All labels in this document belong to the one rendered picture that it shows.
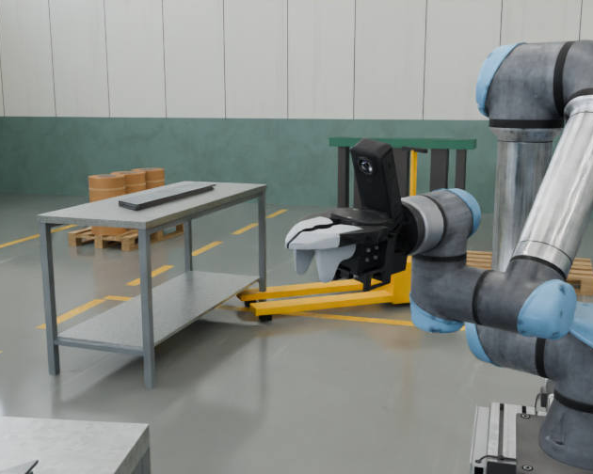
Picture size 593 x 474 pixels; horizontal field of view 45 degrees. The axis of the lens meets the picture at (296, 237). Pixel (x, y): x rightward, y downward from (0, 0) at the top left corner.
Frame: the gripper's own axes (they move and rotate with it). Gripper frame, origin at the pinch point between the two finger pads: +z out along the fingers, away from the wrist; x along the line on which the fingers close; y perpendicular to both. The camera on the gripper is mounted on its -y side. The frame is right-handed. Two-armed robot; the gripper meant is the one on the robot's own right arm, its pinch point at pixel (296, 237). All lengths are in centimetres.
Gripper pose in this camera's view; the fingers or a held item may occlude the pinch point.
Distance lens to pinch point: 76.5
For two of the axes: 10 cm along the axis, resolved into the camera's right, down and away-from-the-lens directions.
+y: -0.8, 9.6, 2.7
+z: -6.7, 1.6, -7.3
